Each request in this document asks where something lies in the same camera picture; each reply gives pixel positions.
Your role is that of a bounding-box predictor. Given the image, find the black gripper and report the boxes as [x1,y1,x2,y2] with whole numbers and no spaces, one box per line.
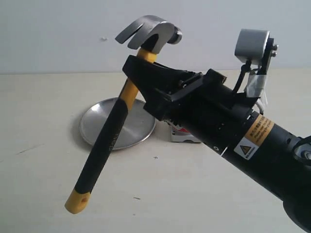
[122,55,255,155]

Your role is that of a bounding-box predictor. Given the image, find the yellow black claw hammer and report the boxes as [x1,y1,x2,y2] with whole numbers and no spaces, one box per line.
[64,15,182,214]

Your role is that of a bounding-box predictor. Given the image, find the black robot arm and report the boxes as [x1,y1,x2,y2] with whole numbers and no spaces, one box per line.
[122,55,311,232]

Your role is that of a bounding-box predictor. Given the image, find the red dome push button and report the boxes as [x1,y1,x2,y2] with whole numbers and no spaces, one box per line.
[167,121,201,143]

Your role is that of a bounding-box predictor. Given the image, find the round stainless steel plate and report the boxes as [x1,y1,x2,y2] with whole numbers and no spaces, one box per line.
[79,98,156,150]

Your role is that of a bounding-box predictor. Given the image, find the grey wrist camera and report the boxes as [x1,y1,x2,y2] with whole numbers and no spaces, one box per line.
[234,29,278,75]

